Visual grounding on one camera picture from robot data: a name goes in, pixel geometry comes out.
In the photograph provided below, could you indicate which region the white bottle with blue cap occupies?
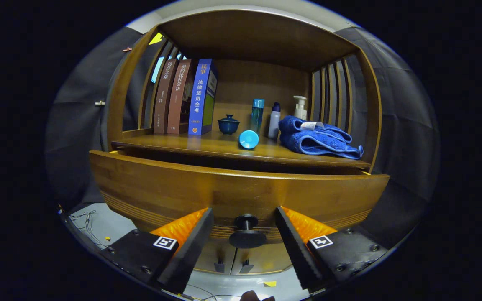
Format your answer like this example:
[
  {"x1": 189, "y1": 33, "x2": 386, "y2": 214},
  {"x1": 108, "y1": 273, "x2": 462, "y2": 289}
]
[{"x1": 268, "y1": 102, "x2": 281, "y2": 139}]

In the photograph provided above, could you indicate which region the wooden countertop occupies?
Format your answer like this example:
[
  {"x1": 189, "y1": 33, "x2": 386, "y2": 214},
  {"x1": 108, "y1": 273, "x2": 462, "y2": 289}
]
[{"x1": 111, "y1": 128, "x2": 371, "y2": 170}]

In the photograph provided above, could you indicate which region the teal glass bottle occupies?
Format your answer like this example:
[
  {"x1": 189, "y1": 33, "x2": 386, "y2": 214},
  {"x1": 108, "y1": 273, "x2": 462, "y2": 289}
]
[{"x1": 250, "y1": 99, "x2": 265, "y2": 134}]

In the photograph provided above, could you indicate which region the white pump bottle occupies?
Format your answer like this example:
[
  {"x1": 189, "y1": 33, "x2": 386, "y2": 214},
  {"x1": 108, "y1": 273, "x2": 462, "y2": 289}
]
[{"x1": 294, "y1": 96, "x2": 308, "y2": 121}]

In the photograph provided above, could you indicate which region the reddish brown book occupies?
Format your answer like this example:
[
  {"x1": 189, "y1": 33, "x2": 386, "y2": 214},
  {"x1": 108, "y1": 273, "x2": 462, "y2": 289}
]
[{"x1": 167, "y1": 59, "x2": 195, "y2": 135}]

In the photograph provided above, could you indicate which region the wooden cabinet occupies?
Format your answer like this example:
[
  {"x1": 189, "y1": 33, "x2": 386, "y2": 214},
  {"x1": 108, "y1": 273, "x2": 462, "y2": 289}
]
[{"x1": 106, "y1": 9, "x2": 383, "y2": 276}]

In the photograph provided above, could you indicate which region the blue book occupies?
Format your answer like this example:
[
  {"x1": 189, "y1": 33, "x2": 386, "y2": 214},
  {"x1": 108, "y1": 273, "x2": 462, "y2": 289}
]
[{"x1": 188, "y1": 59, "x2": 219, "y2": 136}]

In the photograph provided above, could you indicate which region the blue cosmetic tube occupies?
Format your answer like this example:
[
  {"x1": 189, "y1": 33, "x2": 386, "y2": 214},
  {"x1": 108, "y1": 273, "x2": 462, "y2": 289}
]
[{"x1": 238, "y1": 125, "x2": 260, "y2": 150}]

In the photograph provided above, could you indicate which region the thin floor cable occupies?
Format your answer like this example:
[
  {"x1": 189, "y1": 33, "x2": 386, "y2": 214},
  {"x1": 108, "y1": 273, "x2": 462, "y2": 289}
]
[{"x1": 69, "y1": 210, "x2": 99, "y2": 249}]

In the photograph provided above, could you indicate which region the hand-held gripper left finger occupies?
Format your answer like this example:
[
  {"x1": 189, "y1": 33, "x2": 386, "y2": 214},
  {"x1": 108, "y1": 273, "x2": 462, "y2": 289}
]
[{"x1": 99, "y1": 207, "x2": 215, "y2": 295}]

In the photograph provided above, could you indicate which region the dark brown book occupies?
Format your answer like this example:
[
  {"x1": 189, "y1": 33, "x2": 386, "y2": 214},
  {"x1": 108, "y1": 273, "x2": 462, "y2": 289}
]
[{"x1": 154, "y1": 59, "x2": 179, "y2": 135}]

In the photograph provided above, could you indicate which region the blue folded towel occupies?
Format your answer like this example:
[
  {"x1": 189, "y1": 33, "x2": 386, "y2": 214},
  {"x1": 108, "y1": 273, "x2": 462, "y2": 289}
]
[{"x1": 278, "y1": 116, "x2": 364, "y2": 160}]

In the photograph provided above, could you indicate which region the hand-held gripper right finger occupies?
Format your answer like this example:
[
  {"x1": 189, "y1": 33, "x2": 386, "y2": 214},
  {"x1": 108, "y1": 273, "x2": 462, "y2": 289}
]
[{"x1": 274, "y1": 206, "x2": 390, "y2": 293}]

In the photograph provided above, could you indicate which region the wooden cabinet door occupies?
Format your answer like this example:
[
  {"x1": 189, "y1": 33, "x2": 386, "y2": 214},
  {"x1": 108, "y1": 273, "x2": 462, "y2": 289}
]
[
  {"x1": 235, "y1": 242, "x2": 294, "y2": 275},
  {"x1": 195, "y1": 238, "x2": 237, "y2": 275}
]

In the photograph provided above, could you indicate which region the dark blue lidded teacup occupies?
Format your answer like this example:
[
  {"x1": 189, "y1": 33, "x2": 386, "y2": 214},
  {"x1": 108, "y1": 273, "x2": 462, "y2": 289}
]
[{"x1": 218, "y1": 114, "x2": 241, "y2": 135}]

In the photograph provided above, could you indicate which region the black backdrop cloth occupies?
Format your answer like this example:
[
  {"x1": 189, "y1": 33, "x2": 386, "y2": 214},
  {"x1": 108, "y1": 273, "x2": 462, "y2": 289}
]
[{"x1": 44, "y1": 25, "x2": 440, "y2": 247}]

